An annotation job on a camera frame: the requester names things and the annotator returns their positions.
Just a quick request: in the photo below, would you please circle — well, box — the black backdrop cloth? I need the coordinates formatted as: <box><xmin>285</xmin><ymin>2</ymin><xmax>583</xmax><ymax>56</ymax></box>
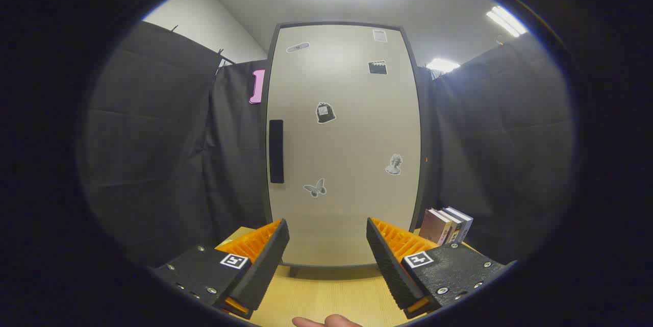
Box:
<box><xmin>82</xmin><ymin>21</ymin><xmax>577</xmax><ymax>266</ymax></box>

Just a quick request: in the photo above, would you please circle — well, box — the ceiling light panel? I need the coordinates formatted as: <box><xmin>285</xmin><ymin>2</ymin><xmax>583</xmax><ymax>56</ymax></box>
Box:
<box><xmin>486</xmin><ymin>6</ymin><xmax>528</xmax><ymax>38</ymax></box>
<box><xmin>426</xmin><ymin>58</ymin><xmax>461</xmax><ymax>73</ymax></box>

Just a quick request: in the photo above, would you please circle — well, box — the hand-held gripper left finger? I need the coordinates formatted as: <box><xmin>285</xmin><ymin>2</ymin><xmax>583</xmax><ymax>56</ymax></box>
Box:
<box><xmin>150</xmin><ymin>218</ymin><xmax>290</xmax><ymax>320</ymax></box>

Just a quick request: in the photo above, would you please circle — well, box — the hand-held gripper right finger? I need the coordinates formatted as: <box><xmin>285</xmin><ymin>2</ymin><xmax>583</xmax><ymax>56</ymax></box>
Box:
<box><xmin>366</xmin><ymin>216</ymin><xmax>517</xmax><ymax>320</ymax></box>

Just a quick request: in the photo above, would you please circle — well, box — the grey book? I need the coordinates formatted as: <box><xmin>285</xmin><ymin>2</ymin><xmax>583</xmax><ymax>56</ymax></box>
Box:
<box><xmin>438</xmin><ymin>209</ymin><xmax>463</xmax><ymax>244</ymax></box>

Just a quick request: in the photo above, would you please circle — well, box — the black cabinet door handle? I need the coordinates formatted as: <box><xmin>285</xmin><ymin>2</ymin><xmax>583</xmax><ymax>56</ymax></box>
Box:
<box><xmin>269</xmin><ymin>119</ymin><xmax>284</xmax><ymax>184</ymax></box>

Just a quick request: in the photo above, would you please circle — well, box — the dark grey cabinet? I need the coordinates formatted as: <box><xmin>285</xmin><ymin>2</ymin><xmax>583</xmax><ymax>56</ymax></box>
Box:
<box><xmin>261</xmin><ymin>21</ymin><xmax>434</xmax><ymax>278</ymax></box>

